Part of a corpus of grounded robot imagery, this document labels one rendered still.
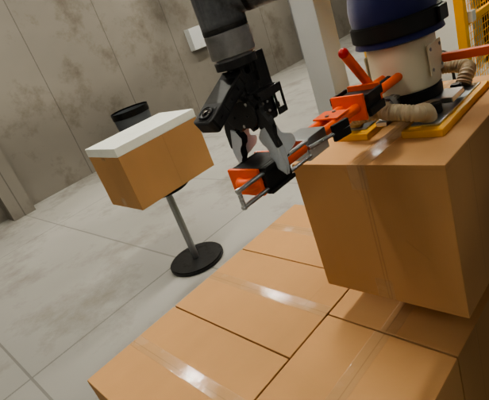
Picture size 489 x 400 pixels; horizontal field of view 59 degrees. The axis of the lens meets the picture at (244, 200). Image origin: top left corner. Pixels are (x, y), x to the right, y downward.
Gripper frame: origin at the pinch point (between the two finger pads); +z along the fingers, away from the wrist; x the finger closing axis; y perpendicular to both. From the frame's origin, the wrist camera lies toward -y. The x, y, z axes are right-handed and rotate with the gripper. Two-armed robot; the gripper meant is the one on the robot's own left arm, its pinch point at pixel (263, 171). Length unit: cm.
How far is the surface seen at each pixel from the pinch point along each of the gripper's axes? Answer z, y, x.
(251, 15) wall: -5, 654, 586
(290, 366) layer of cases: 66, 6, 22
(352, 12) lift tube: -17, 51, 6
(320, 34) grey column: 1, 164, 95
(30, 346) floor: 121, -25, 238
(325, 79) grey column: 26, 164, 99
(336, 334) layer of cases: 66, 22, 16
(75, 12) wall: -97, 294, 586
